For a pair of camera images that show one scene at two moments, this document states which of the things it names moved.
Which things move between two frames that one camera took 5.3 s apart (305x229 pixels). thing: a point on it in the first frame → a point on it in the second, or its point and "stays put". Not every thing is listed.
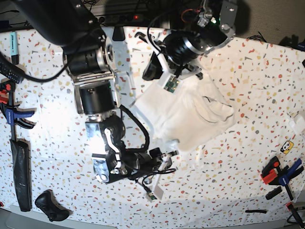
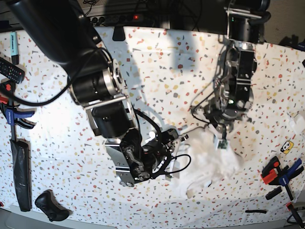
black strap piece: (261, 211) stays put
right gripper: (169, 80) → (219, 120)
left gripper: (156, 192) → (172, 140)
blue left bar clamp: (13, 115) stays put
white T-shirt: (197, 113) → (202, 162)
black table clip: (118, 34) stays put
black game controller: (47, 202) stays put
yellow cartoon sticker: (287, 147) stays put
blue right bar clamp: (273, 173) stays put
